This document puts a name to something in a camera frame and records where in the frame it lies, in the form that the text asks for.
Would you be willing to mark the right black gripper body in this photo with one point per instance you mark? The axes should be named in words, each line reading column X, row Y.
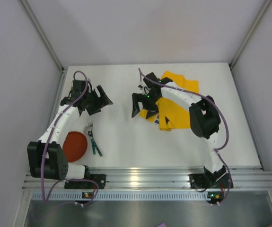
column 145, row 102

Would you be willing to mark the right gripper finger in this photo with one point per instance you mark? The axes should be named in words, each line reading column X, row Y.
column 151, row 113
column 136, row 99

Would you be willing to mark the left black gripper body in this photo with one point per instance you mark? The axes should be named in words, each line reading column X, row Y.
column 96, row 101

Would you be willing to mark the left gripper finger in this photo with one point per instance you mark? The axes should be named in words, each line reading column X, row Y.
column 94, row 109
column 104, row 99

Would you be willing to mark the yellow printed cloth mat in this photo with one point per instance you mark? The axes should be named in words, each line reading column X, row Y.
column 171, row 115

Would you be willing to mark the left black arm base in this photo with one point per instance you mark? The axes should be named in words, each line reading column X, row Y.
column 95, row 181

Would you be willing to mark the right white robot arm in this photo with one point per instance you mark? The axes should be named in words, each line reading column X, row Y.
column 206, row 120

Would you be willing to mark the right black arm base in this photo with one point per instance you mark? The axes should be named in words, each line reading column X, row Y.
column 217, row 180

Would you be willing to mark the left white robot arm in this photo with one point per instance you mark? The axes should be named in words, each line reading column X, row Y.
column 46, row 156

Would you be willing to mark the red round plate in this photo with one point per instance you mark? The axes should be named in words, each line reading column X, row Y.
column 75, row 146

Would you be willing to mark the fork with green handle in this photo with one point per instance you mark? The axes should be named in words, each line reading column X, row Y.
column 90, row 127

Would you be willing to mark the spoon with green handle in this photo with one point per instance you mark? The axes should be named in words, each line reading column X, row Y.
column 95, row 147

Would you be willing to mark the slotted grey cable duct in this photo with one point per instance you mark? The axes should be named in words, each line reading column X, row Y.
column 135, row 196

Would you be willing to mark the aluminium mounting rail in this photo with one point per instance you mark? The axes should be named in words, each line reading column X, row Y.
column 177, row 178

